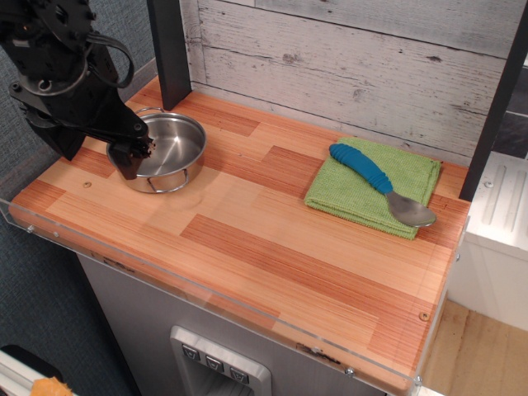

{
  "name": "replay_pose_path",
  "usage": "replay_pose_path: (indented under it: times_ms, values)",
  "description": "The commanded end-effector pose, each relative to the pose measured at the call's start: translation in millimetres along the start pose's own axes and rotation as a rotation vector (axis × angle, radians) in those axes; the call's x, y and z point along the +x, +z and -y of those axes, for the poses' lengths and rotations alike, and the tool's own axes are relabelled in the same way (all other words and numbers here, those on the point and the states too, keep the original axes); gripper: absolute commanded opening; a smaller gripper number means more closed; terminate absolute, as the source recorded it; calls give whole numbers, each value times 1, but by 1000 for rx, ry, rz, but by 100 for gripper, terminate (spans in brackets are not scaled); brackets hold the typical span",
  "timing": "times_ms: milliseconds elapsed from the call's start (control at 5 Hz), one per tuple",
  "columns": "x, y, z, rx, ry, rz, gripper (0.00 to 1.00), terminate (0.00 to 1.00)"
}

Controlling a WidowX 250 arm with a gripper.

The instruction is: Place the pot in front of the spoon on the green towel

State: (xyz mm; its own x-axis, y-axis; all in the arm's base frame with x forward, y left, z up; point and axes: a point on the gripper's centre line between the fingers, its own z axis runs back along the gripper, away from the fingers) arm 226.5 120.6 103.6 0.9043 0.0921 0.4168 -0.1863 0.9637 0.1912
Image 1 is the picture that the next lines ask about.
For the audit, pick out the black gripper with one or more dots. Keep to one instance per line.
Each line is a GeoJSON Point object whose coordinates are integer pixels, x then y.
{"type": "Point", "coordinates": [67, 96]}

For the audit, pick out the stainless steel pot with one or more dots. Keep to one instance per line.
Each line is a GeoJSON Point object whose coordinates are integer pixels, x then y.
{"type": "Point", "coordinates": [177, 153]}

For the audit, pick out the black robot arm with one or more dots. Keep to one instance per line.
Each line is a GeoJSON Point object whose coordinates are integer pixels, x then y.
{"type": "Point", "coordinates": [54, 23]}

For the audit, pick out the green towel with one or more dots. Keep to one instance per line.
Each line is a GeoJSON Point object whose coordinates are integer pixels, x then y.
{"type": "Point", "coordinates": [341, 191]}

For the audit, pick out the clear acrylic table guard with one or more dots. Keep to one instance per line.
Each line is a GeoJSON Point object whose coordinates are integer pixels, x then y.
{"type": "Point", "coordinates": [358, 300]}

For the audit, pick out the grey toy fridge cabinet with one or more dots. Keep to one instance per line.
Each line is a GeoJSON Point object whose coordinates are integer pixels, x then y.
{"type": "Point", "coordinates": [142, 316]}

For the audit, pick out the silver dispenser button panel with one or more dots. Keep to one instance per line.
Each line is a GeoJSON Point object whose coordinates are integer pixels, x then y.
{"type": "Point", "coordinates": [218, 363]}

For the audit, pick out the orange black object corner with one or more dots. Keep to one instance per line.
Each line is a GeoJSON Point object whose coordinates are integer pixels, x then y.
{"type": "Point", "coordinates": [24, 373]}

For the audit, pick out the white toy sink unit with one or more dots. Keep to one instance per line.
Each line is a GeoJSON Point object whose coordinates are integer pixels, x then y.
{"type": "Point", "coordinates": [489, 275]}

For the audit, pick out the dark vertical post left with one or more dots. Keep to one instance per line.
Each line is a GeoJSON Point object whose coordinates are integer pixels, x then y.
{"type": "Point", "coordinates": [165, 18]}

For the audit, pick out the dark vertical post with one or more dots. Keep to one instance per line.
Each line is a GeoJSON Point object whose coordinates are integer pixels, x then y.
{"type": "Point", "coordinates": [165, 18]}
{"type": "Point", "coordinates": [502, 96]}

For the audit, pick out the blue handled metal spoon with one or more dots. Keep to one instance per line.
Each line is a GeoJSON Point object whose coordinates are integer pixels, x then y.
{"type": "Point", "coordinates": [402, 208]}

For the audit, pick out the dark vertical post right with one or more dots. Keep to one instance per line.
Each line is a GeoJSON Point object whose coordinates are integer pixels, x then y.
{"type": "Point", "coordinates": [502, 96]}

